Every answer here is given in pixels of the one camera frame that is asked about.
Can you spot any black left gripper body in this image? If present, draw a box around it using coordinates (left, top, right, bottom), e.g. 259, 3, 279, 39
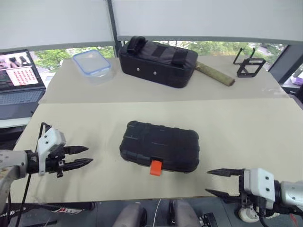
45, 144, 67, 178

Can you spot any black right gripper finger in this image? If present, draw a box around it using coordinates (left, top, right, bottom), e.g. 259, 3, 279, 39
204, 189, 241, 204
206, 168, 245, 177

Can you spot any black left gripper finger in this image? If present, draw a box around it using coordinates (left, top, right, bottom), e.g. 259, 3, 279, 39
63, 158, 94, 172
63, 146, 89, 155

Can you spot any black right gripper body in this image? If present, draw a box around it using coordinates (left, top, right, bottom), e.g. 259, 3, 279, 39
238, 169, 273, 214

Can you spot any black hard case orange latch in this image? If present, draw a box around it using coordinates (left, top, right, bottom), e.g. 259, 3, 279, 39
119, 120, 200, 175

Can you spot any red-orange rectangular block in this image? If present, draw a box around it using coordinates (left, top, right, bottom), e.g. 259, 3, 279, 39
149, 160, 164, 177

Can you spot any white caster wheel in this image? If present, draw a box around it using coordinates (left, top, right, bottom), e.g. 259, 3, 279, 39
238, 205, 260, 223

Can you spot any grey rounded shape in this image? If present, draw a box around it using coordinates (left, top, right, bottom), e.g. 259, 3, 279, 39
112, 203, 147, 227
169, 200, 202, 227

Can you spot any grey laptop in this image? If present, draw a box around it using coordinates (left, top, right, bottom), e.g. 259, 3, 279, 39
0, 49, 47, 121

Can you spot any clear blue-rimmed plastic container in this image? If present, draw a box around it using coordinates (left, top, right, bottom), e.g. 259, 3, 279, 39
72, 49, 116, 85

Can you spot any green rolled mat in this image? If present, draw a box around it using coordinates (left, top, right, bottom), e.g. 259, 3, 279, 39
195, 61, 236, 87

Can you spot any black metal stand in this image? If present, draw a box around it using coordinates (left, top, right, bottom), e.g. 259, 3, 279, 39
233, 47, 267, 78

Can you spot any black fabric bag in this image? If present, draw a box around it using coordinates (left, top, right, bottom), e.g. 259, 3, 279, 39
117, 35, 199, 89

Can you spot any dark window pillar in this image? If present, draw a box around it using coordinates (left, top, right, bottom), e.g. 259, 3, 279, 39
268, 44, 303, 83

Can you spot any white roller blind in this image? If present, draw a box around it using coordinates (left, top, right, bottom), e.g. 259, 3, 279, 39
111, 0, 303, 45
0, 0, 116, 52

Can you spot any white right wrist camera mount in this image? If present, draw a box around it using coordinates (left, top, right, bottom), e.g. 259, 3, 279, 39
243, 168, 276, 203

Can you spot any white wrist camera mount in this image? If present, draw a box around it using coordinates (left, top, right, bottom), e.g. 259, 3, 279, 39
243, 168, 276, 203
37, 128, 67, 176

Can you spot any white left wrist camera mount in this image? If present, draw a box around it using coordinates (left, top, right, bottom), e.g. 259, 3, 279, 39
37, 128, 67, 176

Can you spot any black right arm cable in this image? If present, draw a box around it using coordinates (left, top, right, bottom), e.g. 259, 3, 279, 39
257, 203, 303, 227

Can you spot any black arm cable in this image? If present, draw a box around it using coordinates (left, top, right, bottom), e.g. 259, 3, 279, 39
257, 203, 303, 227
14, 122, 53, 227

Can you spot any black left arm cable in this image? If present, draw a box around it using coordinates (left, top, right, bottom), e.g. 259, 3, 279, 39
14, 122, 53, 227

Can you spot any black strap with red print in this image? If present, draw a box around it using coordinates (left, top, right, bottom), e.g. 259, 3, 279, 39
30, 202, 95, 216

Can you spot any thin white cable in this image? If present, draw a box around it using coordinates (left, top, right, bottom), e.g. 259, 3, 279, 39
153, 198, 162, 227

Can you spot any dark window post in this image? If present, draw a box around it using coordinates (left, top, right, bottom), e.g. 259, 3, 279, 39
106, 0, 123, 58

